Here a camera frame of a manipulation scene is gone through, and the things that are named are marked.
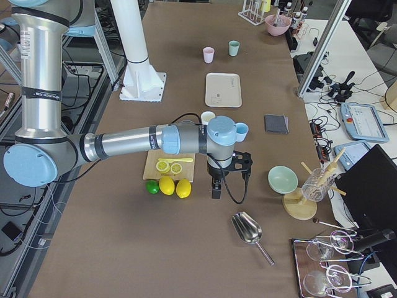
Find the upper wine glass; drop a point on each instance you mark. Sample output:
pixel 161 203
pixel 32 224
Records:
pixel 325 248

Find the lemon half right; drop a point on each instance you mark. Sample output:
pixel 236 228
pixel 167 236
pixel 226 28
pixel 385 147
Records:
pixel 176 168

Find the mint green bowl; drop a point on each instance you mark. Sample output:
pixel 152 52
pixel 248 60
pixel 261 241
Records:
pixel 282 179

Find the wine glass rack tray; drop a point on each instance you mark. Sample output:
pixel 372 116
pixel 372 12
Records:
pixel 321 266

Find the green lime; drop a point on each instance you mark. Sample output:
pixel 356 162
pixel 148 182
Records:
pixel 152 186

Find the lemon half left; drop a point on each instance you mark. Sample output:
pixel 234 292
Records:
pixel 163 167

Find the blue cup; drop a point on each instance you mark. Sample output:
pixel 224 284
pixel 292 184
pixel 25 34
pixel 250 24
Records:
pixel 242 130

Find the copper wire bottle holder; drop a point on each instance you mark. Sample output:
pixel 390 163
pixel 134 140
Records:
pixel 300 30

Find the cream rectangular tray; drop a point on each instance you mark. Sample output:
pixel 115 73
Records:
pixel 223 90

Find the lower wine glass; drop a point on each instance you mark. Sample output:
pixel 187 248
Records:
pixel 325 284

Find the yellow lemon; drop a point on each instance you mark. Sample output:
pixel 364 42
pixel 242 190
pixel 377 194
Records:
pixel 166 185
pixel 183 188

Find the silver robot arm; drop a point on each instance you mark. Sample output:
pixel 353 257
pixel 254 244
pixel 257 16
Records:
pixel 43 151

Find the yellow plastic knife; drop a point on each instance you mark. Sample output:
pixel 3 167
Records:
pixel 172 160

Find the pink mixing bowl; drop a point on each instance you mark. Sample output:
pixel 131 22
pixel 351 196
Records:
pixel 283 24

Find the metal scoop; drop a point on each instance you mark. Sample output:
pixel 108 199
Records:
pixel 250 232

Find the wooden cup stand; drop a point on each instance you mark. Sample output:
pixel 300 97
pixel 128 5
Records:
pixel 303 209

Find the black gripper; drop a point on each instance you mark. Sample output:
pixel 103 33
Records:
pixel 216 172

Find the white wire rack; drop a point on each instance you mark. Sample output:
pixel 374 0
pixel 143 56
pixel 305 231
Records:
pixel 253 11

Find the green cup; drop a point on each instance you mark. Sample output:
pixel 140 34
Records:
pixel 233 47

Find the grey folded cloth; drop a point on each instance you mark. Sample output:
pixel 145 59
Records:
pixel 276 123

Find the blue teach pendant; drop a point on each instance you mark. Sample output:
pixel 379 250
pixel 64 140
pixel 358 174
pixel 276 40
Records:
pixel 363 123
pixel 353 152

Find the black monitor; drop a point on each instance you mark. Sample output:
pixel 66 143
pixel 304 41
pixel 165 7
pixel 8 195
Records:
pixel 370 187

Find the yellow lemon left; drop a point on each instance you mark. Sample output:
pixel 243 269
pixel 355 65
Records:
pixel 166 185

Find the clear glass mug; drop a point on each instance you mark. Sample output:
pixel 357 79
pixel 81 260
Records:
pixel 316 187

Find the yellow lemon right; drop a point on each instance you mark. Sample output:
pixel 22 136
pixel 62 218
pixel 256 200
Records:
pixel 183 188

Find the cream yellow cup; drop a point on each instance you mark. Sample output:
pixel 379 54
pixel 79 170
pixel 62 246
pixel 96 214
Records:
pixel 207 116

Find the aluminium frame post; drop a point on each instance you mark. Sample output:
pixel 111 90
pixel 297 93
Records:
pixel 328 32

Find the bamboo cutting board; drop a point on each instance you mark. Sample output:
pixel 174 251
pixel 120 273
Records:
pixel 150 172

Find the pink cup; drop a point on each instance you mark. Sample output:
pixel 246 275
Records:
pixel 208 54

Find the lemon half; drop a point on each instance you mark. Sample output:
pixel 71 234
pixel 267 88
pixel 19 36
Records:
pixel 163 167
pixel 176 168

